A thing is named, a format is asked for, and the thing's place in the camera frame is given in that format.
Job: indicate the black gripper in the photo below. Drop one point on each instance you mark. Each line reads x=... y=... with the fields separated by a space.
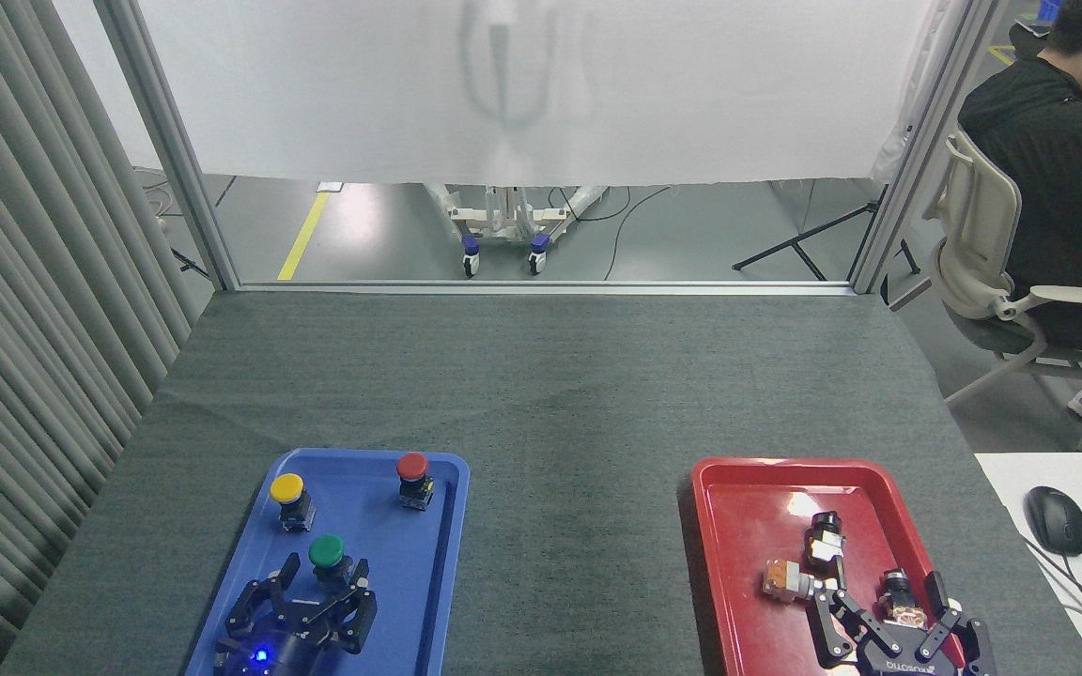
x=292 y=638
x=898 y=664

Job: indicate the green push button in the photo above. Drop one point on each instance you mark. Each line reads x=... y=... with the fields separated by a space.
x=326 y=550

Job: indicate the yellow push button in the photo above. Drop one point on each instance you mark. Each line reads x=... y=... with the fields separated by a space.
x=286 y=487

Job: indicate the red push button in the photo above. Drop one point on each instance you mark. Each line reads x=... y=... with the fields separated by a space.
x=411 y=466

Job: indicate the blue plastic tray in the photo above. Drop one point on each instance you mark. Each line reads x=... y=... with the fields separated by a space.
x=409 y=582

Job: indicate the red plastic tray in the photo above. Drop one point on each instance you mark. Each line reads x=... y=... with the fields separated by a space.
x=748 y=563

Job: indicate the white desk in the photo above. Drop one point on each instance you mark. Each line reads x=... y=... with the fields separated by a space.
x=1020 y=488

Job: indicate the black computer mouse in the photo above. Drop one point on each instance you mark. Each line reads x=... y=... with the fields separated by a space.
x=1056 y=521

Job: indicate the dark grey table cover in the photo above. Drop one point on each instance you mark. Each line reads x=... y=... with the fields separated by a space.
x=550 y=404

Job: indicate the black tripod stand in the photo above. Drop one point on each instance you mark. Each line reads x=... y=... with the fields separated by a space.
x=799 y=246

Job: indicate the grey pleated curtain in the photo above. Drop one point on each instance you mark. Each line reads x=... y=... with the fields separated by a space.
x=24 y=329

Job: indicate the white office chair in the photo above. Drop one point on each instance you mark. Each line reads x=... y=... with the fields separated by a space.
x=978 y=235

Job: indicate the white stand on wheels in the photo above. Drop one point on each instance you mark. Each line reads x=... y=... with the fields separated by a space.
x=503 y=225

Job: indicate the person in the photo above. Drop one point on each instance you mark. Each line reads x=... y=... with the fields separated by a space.
x=1039 y=169

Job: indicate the white hanging sheet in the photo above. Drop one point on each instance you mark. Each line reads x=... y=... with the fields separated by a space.
x=541 y=94

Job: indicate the black and copper switch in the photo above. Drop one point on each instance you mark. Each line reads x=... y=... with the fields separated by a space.
x=900 y=596

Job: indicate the black and white switch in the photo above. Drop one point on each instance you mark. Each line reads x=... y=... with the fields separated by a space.
x=823 y=537

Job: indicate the orange and silver switch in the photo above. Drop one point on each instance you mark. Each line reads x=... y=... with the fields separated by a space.
x=783 y=580

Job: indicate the silver frame rail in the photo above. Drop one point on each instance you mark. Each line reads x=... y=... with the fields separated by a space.
x=541 y=287

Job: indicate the silver frame post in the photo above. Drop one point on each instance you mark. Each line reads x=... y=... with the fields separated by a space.
x=175 y=160
x=917 y=160

